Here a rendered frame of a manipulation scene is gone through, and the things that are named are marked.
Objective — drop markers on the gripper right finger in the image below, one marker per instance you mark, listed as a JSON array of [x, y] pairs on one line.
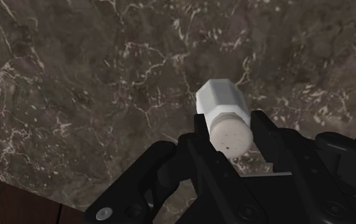
[[317, 167]]

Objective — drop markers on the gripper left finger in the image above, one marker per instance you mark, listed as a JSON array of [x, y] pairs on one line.
[[165, 173]]

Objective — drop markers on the white salt shaker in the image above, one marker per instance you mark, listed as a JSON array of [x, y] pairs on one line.
[[223, 113]]

